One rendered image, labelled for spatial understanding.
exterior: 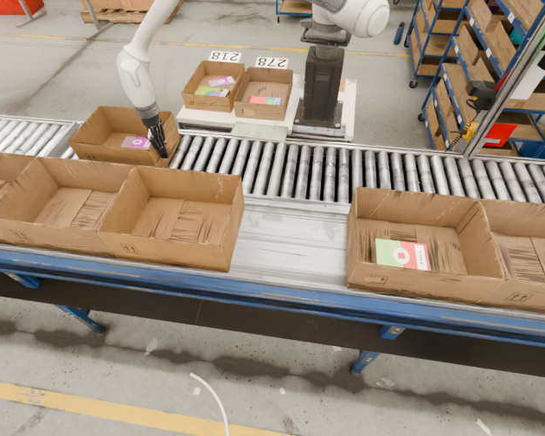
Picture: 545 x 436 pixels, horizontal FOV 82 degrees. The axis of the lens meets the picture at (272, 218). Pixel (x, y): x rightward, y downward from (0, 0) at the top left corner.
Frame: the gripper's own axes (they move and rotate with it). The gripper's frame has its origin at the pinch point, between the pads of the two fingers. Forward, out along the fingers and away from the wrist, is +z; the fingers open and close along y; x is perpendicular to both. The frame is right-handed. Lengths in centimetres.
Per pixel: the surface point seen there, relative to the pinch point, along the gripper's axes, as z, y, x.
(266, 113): 6, 44, -41
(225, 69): 6, 86, -8
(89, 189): -3.5, -29.9, 19.2
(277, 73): 3, 82, -42
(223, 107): 7, 48, -16
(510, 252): -3, -37, -139
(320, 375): 86, -67, -86
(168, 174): -16.6, -29.3, -18.0
